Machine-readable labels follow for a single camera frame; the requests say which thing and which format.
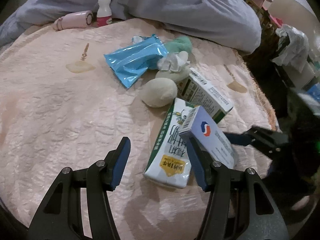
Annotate white and blue medicine box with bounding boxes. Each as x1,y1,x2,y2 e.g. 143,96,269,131
178,105,238,169

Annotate white bottle with pink label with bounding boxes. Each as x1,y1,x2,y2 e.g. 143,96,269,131
96,0,112,27

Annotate blue plastic wrapper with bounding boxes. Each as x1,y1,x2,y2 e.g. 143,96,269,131
103,34,168,89

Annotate green and white milk carton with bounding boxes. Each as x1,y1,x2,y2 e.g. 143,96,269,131
144,97,200,189

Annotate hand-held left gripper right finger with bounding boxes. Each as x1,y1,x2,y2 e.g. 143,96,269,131
186,136,290,240

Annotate pink quilted blanket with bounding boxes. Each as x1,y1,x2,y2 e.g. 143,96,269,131
0,17,279,240

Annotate green and white medicine box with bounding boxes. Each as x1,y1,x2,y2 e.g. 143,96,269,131
176,67,234,124

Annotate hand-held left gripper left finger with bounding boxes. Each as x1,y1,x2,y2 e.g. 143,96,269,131
27,136,131,240

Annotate pink insulated bottle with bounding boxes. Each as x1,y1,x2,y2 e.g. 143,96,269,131
53,10,94,31

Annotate blue-grey duvet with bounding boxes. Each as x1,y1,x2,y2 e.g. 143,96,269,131
0,0,262,55

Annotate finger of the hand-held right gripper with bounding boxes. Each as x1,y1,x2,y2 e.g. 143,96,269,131
222,126,292,160

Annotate wooden baby crib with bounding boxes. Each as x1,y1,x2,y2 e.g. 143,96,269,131
240,0,275,55

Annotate white plastic bag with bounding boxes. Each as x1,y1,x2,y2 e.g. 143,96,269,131
271,24,310,67

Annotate mint green plush cloth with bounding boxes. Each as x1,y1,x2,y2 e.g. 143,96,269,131
164,35,193,55

